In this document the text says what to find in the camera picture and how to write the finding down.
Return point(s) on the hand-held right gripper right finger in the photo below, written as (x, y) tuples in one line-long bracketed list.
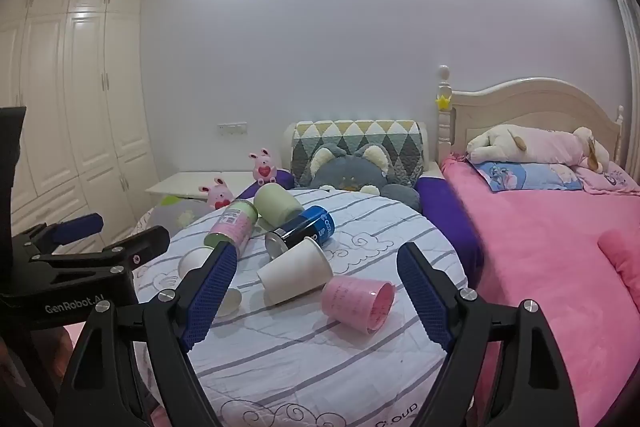
[(426, 303)]

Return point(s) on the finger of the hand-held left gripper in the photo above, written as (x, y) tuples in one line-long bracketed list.
[(135, 247), (75, 227)]

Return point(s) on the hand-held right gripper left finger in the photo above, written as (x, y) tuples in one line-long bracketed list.
[(215, 288)]

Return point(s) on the white paper cup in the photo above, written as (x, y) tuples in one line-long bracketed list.
[(295, 272)]

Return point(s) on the small white cup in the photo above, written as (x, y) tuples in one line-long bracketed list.
[(192, 262), (231, 302)]

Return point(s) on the pink and green printed cup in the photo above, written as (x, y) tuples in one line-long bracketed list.
[(235, 222)]

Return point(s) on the pink plastic cup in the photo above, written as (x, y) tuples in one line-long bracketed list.
[(350, 302)]

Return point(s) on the pale green cup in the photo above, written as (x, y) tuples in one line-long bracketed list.
[(277, 204)]

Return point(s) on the blue printed cup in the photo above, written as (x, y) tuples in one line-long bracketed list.
[(306, 227)]

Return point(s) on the grey spotted pillow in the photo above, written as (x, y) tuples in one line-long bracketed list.
[(170, 217)]

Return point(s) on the pink bunny toy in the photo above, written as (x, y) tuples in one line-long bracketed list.
[(264, 168), (219, 196)]

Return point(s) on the white nightstand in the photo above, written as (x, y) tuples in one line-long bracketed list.
[(200, 181)]

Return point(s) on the round striped cloth table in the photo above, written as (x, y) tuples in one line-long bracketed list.
[(300, 357)]

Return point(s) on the cream wardrobe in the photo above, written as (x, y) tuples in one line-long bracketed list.
[(75, 107)]

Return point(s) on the pink fleece blanket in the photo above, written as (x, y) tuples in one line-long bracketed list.
[(540, 257)]

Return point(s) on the grey cat plush pillow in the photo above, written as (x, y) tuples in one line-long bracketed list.
[(350, 177)]

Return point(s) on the blue printed pillow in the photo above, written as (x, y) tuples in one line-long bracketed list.
[(525, 177)]

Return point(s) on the triangle patterned quilted cover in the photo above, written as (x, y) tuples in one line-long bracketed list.
[(360, 132)]

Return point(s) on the white plush dog toy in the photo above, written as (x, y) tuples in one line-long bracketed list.
[(540, 144)]

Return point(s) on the yellow star ornament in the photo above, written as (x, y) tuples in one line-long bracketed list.
[(443, 101)]

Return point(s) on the cream wooden bed headboard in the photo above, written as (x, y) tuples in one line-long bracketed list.
[(525, 107)]

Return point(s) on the pink printed pillow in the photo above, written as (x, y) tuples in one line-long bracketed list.
[(610, 182)]

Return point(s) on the white curtain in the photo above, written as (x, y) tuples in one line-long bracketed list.
[(627, 57)]

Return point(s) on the white wall socket panel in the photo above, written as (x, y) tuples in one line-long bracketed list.
[(232, 129)]

